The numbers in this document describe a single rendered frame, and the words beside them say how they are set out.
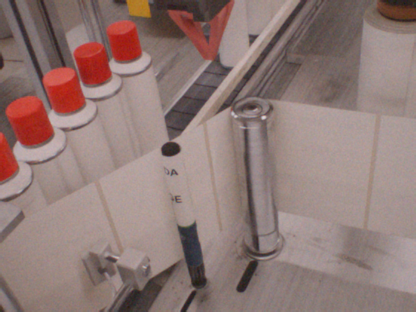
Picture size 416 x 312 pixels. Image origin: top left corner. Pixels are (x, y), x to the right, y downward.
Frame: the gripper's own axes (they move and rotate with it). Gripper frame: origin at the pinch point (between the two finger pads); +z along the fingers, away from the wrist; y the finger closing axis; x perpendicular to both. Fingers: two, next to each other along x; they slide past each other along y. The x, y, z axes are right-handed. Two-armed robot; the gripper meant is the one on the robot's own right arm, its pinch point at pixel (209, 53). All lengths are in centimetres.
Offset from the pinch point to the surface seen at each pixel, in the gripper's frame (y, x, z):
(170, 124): 1.2, 9.1, 13.5
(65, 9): 191, 213, 94
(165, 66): 4.1, 9.8, 5.4
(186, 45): 10.6, 9.7, 5.5
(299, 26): 38.6, 1.5, 15.4
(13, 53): 134, 206, 95
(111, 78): -12.3, 5.3, -3.1
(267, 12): 30.3, 4.4, 8.9
